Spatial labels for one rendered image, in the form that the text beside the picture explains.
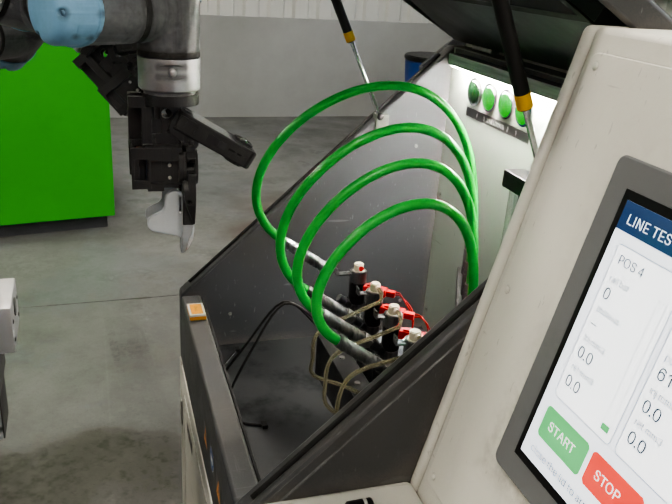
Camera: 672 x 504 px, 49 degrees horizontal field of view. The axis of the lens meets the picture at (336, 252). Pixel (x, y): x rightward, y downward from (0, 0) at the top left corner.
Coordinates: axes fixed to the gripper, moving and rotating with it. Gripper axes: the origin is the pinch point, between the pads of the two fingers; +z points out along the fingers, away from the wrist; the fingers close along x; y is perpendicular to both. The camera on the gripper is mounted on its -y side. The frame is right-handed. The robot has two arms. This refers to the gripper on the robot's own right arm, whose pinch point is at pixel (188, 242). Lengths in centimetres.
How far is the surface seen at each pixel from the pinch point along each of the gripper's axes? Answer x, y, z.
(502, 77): -18, -54, -20
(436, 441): 24.8, -27.6, 18.7
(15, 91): -336, 53, 40
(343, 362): -6.5, -25.7, 25.1
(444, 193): -40, -57, 7
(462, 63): -33, -54, -20
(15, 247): -320, 59, 123
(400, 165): 4.8, -27.6, -11.4
